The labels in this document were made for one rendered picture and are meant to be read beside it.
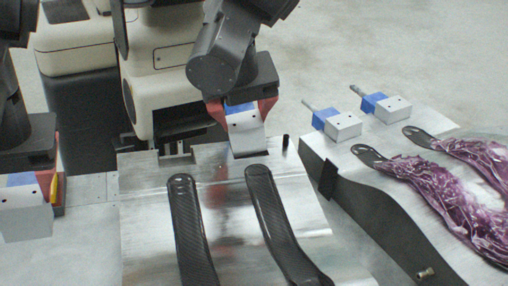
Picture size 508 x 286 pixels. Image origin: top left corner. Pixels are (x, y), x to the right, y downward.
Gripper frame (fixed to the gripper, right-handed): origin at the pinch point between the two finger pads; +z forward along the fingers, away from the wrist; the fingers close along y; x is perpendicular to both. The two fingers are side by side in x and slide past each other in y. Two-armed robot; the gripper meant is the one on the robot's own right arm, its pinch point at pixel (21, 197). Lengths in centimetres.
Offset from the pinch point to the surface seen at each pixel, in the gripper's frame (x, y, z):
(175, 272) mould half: -9.8, 16.0, 5.1
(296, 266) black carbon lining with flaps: -12.2, 29.5, 4.2
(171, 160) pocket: 13.0, 17.6, 8.3
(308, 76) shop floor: 170, 98, 101
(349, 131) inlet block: 15.2, 46.7, 8.3
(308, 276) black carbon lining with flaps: -14.8, 29.9, 2.7
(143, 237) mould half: -2.9, 12.8, 6.5
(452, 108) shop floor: 131, 156, 99
